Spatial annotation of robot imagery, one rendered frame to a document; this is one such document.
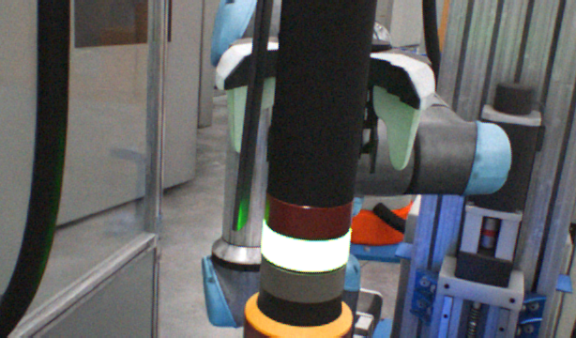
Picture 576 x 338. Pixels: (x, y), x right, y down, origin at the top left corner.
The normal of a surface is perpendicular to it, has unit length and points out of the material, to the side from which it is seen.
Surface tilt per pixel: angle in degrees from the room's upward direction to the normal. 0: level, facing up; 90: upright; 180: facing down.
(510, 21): 90
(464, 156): 67
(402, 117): 94
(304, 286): 90
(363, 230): 90
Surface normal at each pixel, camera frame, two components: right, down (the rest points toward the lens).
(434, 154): 0.22, -0.09
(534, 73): -0.33, 0.25
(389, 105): -0.98, 0.05
